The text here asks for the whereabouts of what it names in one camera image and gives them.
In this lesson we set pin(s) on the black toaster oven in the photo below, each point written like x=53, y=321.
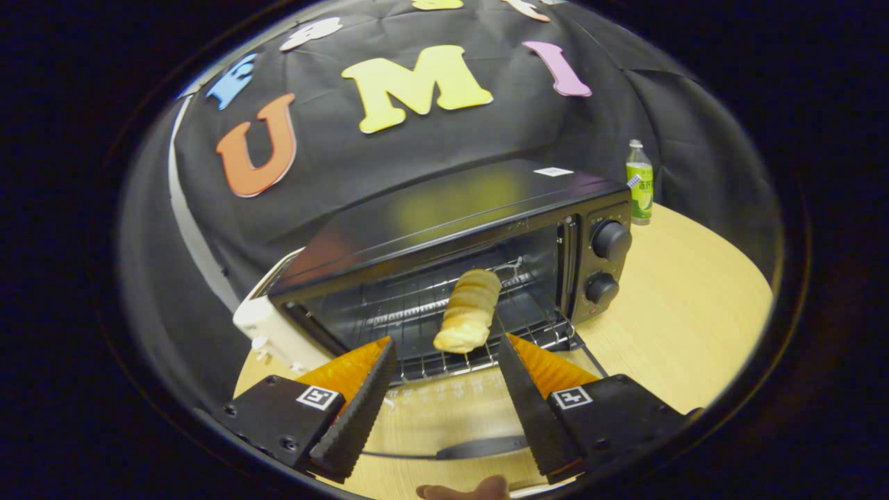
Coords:
x=451, y=208

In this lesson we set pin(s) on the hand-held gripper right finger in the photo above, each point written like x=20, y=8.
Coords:
x=538, y=417

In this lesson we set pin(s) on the golden bread roll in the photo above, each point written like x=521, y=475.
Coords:
x=469, y=309

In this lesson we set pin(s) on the green drink bottle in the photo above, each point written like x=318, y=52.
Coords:
x=640, y=187

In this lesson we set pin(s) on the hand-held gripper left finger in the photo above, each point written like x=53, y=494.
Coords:
x=354, y=417

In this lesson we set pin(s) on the white pop-up toaster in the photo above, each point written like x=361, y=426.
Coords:
x=267, y=330

